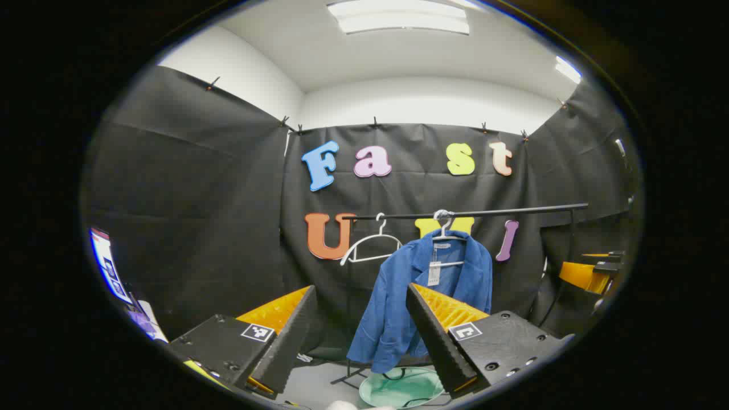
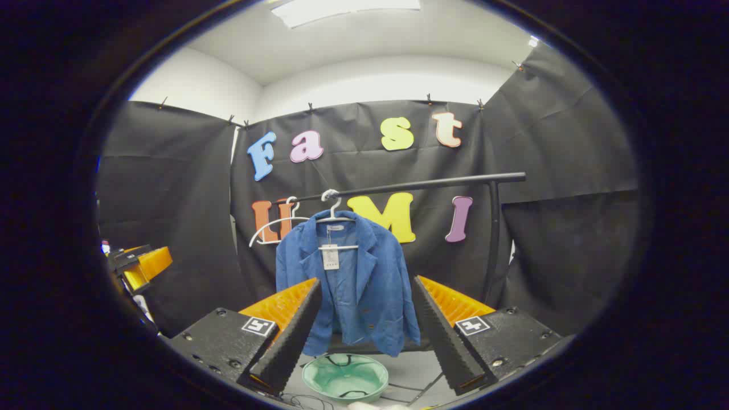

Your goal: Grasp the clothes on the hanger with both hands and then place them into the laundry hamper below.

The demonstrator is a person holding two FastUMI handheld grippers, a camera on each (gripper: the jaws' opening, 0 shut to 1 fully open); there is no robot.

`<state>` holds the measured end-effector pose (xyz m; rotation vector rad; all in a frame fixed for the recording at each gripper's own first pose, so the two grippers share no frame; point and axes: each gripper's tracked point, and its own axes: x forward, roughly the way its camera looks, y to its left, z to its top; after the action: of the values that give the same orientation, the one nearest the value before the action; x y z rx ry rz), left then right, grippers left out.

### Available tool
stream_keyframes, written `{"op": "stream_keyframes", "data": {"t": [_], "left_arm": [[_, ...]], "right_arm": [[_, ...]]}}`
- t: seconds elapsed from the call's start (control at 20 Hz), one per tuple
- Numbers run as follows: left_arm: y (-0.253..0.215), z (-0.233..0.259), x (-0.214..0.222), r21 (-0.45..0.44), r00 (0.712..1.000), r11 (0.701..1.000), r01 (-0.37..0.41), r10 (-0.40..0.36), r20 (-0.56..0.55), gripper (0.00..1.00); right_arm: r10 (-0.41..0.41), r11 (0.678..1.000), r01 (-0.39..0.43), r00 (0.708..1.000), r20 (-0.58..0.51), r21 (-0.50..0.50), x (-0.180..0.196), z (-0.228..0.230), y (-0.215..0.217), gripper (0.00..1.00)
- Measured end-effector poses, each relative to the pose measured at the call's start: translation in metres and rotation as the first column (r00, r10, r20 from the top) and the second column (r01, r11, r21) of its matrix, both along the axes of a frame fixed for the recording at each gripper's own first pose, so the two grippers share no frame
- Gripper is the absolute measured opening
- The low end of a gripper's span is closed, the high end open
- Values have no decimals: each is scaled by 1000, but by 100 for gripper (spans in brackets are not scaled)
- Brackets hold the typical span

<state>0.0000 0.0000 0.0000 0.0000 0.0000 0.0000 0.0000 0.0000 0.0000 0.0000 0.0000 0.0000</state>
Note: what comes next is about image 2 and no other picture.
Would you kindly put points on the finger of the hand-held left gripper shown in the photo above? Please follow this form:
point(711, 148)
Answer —
point(154, 261)
point(135, 279)

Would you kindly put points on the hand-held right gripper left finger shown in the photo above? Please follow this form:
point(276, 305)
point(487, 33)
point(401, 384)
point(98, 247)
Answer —
point(290, 341)

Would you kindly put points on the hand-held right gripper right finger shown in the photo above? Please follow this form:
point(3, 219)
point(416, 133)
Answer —
point(450, 347)

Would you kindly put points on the green laundry hamper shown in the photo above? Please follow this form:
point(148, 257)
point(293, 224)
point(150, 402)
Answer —
point(342, 376)

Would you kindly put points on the white hanger with taped hook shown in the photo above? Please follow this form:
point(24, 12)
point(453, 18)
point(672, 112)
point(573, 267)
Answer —
point(347, 247)

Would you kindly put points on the white plastic hanger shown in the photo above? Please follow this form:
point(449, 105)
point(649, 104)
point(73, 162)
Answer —
point(285, 220)

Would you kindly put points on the black clothes rack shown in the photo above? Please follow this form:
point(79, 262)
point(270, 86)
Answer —
point(455, 182)

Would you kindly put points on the black backdrop cloth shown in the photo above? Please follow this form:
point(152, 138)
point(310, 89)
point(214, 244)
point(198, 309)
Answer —
point(171, 188)

